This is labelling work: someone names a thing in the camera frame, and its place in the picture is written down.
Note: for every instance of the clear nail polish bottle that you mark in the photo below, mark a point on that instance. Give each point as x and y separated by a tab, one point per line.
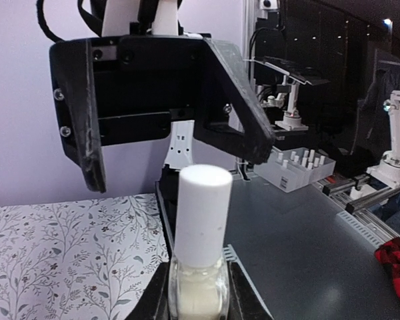
195	293

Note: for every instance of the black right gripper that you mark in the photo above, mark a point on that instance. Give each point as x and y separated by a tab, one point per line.
134	88

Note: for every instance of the second background robot arm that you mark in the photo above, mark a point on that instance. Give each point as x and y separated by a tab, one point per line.
287	91

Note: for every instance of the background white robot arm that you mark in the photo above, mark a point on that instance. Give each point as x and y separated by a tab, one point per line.
388	169

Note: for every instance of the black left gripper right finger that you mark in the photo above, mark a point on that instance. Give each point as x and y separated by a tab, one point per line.
243	302

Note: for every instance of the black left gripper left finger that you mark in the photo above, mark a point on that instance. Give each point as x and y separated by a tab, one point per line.
153	303

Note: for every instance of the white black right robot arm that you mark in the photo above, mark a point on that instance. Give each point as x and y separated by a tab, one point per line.
180	143

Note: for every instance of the white tray of vials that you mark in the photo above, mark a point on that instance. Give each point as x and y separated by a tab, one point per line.
293	169

